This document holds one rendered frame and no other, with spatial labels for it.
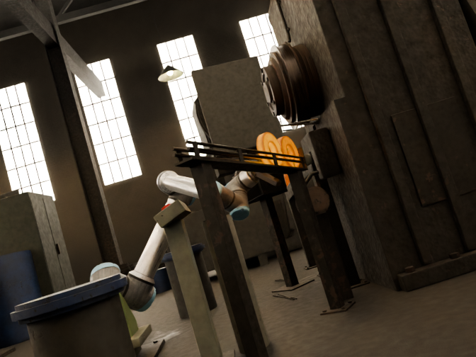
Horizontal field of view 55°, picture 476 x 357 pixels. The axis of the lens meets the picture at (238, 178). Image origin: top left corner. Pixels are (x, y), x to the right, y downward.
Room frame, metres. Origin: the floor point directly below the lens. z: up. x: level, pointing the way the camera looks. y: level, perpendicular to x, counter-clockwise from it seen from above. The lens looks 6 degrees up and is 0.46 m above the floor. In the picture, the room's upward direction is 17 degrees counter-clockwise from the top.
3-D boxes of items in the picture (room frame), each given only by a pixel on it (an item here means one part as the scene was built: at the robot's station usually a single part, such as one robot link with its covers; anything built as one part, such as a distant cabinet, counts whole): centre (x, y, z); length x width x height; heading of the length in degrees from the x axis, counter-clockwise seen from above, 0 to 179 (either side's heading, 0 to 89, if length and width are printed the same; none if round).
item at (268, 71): (2.46, -0.32, 1.11); 0.28 x 0.06 x 0.28; 3
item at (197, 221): (5.18, 0.40, 0.39); 1.03 x 0.83 x 0.79; 97
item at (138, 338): (2.22, 0.80, 0.10); 0.32 x 0.32 x 0.04; 4
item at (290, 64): (2.47, -0.42, 1.11); 0.47 x 0.06 x 0.47; 3
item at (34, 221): (5.23, 2.46, 0.75); 0.70 x 0.48 x 1.50; 3
